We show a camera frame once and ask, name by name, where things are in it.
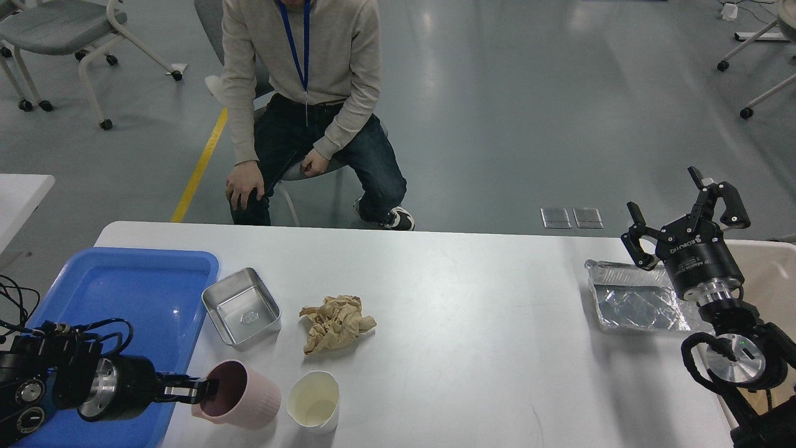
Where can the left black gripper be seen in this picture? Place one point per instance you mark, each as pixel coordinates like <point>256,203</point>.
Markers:
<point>125,385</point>

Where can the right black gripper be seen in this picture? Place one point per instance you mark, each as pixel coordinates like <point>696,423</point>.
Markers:
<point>692,248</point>

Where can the pink mug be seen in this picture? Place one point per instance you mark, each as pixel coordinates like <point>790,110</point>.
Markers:
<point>244,397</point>

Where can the square metal tin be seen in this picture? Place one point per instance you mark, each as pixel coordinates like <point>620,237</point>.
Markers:
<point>242,309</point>

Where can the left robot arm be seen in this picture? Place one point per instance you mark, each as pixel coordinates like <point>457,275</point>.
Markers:
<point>58,366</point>

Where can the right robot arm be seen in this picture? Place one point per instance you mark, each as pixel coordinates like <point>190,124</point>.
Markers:
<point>744,352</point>

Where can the blue plastic tray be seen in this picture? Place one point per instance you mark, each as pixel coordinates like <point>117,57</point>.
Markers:
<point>159,293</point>

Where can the aluminium foil tray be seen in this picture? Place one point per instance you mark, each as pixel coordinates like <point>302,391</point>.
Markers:
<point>628,299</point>

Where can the beige plastic bin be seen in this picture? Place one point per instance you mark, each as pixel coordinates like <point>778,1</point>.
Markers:
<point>769,272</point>

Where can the right floor outlet plate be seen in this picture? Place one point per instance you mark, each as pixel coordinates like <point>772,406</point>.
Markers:
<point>588,218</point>

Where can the floor outlet plate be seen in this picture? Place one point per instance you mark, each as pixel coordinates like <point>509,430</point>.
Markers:
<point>555,218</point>
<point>588,218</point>

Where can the left floor outlet plate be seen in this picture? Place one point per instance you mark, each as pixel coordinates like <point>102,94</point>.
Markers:
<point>555,218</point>

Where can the white paper cup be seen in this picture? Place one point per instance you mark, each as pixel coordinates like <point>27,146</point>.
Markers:
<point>314,402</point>

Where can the crumpled brown paper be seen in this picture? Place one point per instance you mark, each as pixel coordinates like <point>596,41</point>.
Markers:
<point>335,324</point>

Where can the white side table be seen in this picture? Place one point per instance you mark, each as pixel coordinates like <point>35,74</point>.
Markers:
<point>20,196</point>

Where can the seated person beige sweater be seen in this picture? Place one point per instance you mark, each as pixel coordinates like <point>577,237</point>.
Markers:
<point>301,80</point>

